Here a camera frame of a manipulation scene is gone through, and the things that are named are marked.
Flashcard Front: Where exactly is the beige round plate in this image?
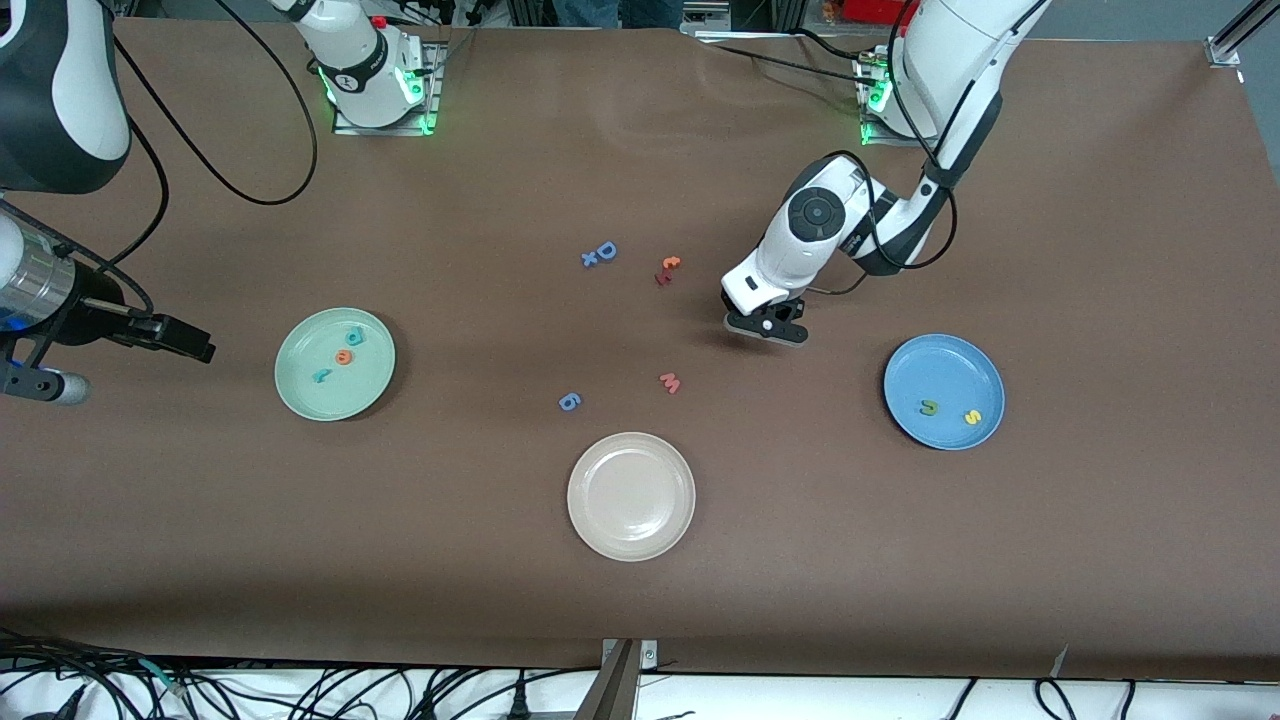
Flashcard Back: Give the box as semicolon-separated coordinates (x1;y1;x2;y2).
566;431;697;563

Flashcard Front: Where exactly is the green round plate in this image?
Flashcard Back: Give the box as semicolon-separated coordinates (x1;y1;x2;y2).
274;307;397;422

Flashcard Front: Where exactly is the teal tipped cable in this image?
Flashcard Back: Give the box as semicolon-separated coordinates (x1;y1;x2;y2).
135;658;191;698

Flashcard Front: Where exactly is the aluminium corner profile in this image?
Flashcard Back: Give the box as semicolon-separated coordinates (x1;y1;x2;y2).
1205;0;1280;69

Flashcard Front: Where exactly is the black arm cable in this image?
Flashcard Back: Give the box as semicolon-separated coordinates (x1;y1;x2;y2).
0;0;321;301
805;30;958;297

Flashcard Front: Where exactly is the red box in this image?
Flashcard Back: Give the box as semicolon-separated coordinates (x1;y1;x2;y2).
840;0;916;26

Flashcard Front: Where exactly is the brown table mat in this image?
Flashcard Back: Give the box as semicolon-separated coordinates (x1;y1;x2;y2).
0;15;1280;683

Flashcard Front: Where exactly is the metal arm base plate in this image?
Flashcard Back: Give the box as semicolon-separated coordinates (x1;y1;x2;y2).
333;40;447;137
858;50;921;149

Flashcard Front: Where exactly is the aluminium profile bar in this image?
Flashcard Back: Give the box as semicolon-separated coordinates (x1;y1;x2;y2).
572;640;641;720

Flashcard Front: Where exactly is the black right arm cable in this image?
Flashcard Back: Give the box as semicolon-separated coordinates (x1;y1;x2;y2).
0;0;321;301

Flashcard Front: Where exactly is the person in blue jeans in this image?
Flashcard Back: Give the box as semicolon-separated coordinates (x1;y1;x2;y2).
552;0;686;29

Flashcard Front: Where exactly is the blue round plate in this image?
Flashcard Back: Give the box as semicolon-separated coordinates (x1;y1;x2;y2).
883;333;1006;452

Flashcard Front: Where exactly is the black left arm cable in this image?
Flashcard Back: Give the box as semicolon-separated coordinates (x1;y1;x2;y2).
805;30;958;297

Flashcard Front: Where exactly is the black cable on mat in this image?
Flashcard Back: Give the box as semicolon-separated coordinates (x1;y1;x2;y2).
795;28;881;63
712;44;869;81

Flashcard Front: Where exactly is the grey metal rack frame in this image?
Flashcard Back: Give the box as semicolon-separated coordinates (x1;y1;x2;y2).
505;0;781;31

